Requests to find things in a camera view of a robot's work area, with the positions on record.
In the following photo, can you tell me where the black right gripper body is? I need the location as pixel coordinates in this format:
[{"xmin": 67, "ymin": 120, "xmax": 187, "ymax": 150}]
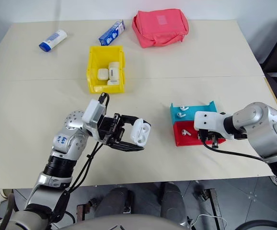
[{"xmin": 197, "ymin": 129, "xmax": 222, "ymax": 148}]

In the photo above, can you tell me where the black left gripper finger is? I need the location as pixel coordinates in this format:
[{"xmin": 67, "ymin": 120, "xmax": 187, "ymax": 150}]
[
  {"xmin": 119, "ymin": 115, "xmax": 141, "ymax": 126},
  {"xmin": 109, "ymin": 140, "xmax": 145, "ymax": 152}
]

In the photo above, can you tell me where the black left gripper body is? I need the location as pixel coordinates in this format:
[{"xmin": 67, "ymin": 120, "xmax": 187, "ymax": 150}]
[{"xmin": 97, "ymin": 113, "xmax": 127, "ymax": 147}]

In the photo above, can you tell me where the yellow plastic bin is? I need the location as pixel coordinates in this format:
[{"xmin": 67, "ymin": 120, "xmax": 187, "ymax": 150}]
[{"xmin": 86, "ymin": 45, "xmax": 127, "ymax": 94}]

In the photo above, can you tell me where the red plastic tray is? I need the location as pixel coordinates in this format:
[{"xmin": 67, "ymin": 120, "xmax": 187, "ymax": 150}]
[{"xmin": 173, "ymin": 119, "xmax": 226, "ymax": 147}]

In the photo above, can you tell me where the teal plastic tray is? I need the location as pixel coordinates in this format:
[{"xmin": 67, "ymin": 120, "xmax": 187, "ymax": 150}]
[{"xmin": 170, "ymin": 100, "xmax": 219, "ymax": 124}]

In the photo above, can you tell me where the dark rounded robot leg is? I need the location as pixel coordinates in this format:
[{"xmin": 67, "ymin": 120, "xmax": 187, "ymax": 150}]
[
  {"xmin": 94, "ymin": 186, "xmax": 135, "ymax": 219},
  {"xmin": 160, "ymin": 181, "xmax": 187, "ymax": 226}
]

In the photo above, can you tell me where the blue white milk carton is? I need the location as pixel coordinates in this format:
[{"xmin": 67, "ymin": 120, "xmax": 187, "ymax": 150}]
[{"xmin": 98, "ymin": 19, "xmax": 126, "ymax": 46}]

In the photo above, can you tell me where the pink fabric pouch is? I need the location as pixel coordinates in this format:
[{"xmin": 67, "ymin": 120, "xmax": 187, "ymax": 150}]
[{"xmin": 131, "ymin": 9, "xmax": 190, "ymax": 49}]

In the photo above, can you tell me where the white tube blue cap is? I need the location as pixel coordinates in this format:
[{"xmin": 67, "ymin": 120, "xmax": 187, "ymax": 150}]
[{"xmin": 38, "ymin": 29, "xmax": 68, "ymax": 52}]

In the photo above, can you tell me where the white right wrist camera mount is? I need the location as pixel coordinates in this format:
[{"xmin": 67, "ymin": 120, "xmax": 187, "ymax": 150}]
[{"xmin": 194, "ymin": 110, "xmax": 235, "ymax": 141}]

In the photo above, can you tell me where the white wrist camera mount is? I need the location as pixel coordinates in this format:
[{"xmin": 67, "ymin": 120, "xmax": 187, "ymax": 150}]
[
  {"xmin": 82, "ymin": 99, "xmax": 106, "ymax": 132},
  {"xmin": 194, "ymin": 110, "xmax": 235, "ymax": 141}
]

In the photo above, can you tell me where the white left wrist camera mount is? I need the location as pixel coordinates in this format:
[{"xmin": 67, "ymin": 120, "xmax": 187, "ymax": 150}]
[{"xmin": 82, "ymin": 99, "xmax": 106, "ymax": 132}]

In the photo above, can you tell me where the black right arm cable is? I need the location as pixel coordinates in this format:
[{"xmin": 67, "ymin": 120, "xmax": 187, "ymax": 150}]
[{"xmin": 201, "ymin": 138, "xmax": 270, "ymax": 164}]

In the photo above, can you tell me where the rusty metal floor frame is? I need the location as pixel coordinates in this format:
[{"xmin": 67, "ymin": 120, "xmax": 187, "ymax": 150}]
[{"xmin": 195, "ymin": 187, "xmax": 227, "ymax": 230}]

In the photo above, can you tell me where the thin white floor cable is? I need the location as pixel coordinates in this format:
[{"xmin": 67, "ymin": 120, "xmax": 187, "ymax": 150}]
[{"xmin": 190, "ymin": 214, "xmax": 228, "ymax": 227}]

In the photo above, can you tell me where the thick black hose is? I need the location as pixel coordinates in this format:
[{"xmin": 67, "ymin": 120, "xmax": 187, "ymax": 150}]
[{"xmin": 233, "ymin": 219, "xmax": 277, "ymax": 230}]

